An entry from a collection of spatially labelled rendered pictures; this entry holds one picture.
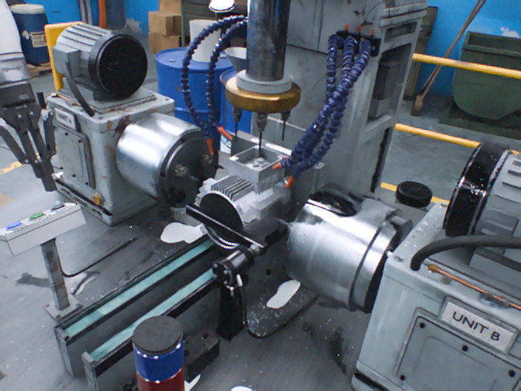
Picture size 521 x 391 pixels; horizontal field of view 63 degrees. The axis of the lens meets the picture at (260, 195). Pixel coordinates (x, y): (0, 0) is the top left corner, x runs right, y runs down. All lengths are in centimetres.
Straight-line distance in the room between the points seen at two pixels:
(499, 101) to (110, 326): 451
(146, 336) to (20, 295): 77
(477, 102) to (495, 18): 128
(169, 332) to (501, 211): 52
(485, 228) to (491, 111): 429
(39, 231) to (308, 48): 78
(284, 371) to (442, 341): 37
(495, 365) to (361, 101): 65
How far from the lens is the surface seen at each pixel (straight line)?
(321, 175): 111
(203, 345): 101
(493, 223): 77
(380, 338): 92
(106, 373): 95
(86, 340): 102
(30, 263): 139
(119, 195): 143
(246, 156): 115
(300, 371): 105
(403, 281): 81
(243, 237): 101
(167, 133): 121
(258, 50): 98
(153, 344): 55
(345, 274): 89
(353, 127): 115
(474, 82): 498
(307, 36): 117
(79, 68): 142
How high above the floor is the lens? 164
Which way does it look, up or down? 31 degrees down
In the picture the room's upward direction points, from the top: 5 degrees clockwise
